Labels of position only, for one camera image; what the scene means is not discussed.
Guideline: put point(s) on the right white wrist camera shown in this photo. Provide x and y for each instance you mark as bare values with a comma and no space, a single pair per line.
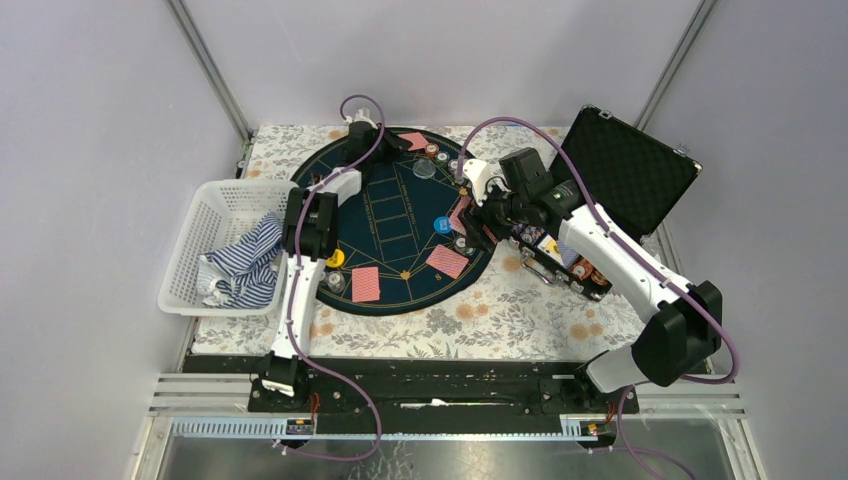
476,173

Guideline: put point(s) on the white plastic basket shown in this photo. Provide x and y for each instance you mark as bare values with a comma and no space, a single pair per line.
219,214

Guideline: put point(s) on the striped blue white cloth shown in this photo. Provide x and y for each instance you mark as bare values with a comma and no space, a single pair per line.
242,275

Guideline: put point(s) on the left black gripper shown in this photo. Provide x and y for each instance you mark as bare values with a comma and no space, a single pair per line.
394,145

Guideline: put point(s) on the floral tablecloth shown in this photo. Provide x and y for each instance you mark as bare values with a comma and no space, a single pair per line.
508,314

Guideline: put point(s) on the blue dealer button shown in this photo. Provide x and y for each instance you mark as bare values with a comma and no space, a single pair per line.
442,225

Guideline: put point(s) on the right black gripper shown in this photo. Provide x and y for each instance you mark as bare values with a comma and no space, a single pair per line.
477,217

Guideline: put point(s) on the yellow dealer button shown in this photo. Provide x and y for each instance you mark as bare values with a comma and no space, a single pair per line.
336,259

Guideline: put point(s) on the red card deck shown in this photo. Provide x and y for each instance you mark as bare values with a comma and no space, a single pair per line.
454,217

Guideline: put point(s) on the round dark blue poker mat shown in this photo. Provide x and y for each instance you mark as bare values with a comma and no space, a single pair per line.
389,224

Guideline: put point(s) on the red playing card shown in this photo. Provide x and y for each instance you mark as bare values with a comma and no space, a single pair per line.
365,284
414,141
447,261

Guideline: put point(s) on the black chip carrying case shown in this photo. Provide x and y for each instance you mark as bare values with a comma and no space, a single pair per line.
635,178

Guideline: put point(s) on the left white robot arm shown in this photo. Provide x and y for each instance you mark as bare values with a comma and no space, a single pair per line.
310,239

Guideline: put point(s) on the clear plastic disc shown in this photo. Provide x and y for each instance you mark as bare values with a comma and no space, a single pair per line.
424,168

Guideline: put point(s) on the red chip row in case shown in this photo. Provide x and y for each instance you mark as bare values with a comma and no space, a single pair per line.
584,271

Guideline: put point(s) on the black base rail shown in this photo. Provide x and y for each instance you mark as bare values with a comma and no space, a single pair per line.
431,397

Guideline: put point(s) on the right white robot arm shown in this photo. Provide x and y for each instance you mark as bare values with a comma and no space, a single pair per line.
681,319

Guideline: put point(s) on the green fifty chip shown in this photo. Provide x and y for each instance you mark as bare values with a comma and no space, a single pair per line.
442,158
460,245

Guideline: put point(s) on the red five chip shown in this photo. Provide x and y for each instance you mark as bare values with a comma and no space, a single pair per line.
432,150

